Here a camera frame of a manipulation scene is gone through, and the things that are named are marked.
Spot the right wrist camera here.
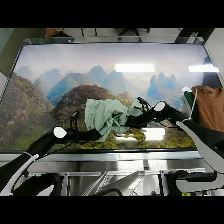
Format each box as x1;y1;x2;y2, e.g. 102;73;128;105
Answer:
136;96;153;113

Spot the brown garment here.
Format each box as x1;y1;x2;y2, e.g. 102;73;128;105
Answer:
191;84;224;133

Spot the dark green garment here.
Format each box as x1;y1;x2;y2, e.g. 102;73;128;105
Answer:
181;89;201;125

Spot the pale green shirt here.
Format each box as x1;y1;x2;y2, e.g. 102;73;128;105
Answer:
84;97;143;143

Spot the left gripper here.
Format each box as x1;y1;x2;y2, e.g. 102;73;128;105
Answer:
75;128;104;143

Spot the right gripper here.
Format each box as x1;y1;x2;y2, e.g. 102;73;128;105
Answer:
124;111;158;129

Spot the silver frame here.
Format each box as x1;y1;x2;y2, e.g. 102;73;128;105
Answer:
0;149;224;197

